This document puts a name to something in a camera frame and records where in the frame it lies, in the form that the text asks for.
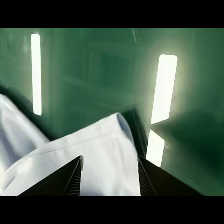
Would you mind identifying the white garment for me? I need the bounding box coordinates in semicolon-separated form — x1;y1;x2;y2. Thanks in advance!
0;93;142;197

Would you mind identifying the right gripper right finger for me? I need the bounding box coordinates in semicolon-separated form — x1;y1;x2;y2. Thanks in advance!
137;155;203;197

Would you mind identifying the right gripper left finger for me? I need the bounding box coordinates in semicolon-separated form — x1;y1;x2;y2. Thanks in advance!
19;155;84;197

